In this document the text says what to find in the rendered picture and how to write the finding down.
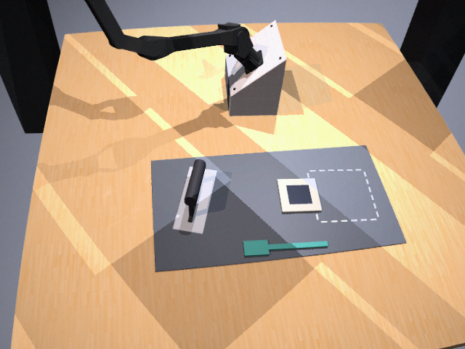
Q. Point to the teal flat trowel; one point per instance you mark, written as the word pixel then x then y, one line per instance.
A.
pixel 262 248

